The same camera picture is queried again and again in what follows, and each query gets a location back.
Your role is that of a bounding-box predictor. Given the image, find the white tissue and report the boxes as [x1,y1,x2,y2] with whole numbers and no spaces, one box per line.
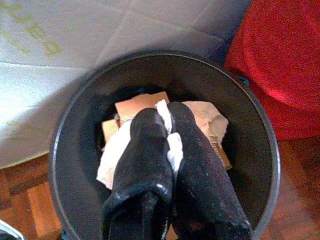
[154,99,185,175]

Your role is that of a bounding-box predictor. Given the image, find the black round trash bin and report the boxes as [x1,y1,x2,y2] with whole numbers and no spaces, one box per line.
[48,50,280,240]

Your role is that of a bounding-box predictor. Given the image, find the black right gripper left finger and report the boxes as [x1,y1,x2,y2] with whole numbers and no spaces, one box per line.
[101,107,175,240]

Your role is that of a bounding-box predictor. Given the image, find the red pillow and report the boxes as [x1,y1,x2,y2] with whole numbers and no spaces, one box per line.
[224,0,320,141]

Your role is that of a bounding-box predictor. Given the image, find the white crumpled paper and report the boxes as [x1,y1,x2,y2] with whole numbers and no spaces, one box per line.
[96,123,132,190]

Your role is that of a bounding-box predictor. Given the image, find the crumpled brown paper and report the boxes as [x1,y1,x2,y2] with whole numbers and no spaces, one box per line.
[181,100,230,145]

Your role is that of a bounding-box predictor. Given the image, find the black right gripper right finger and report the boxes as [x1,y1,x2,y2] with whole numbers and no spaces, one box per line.
[166,101,254,240]

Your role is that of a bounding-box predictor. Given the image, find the brown cardboard piece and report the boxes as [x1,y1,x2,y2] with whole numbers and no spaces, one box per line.
[101,119,121,151]
[212,141,232,170]
[114,91,171,123]

